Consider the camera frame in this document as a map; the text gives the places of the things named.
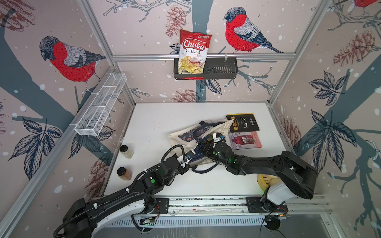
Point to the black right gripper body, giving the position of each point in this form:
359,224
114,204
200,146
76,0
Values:
212,154

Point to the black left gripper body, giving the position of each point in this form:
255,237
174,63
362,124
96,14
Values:
178,169

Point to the cream canvas tote bag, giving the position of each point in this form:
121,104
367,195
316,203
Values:
195,138

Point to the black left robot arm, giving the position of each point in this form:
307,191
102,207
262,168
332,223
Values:
84,219

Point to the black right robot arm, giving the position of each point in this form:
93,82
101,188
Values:
297,175

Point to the red Chuba cassava chips bag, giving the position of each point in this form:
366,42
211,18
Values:
193,52

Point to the clear spice jar black lid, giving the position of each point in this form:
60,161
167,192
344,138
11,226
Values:
126,151

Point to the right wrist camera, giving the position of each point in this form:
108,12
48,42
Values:
218,137

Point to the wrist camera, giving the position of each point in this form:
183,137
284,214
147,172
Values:
189,156
218,137

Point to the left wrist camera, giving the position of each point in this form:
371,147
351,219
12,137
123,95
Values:
189,156

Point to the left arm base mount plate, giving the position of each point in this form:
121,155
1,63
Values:
154,206

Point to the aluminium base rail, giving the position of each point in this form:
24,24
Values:
224,205

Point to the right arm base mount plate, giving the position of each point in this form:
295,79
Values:
257,204

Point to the black wall basket shelf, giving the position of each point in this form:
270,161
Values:
215,68

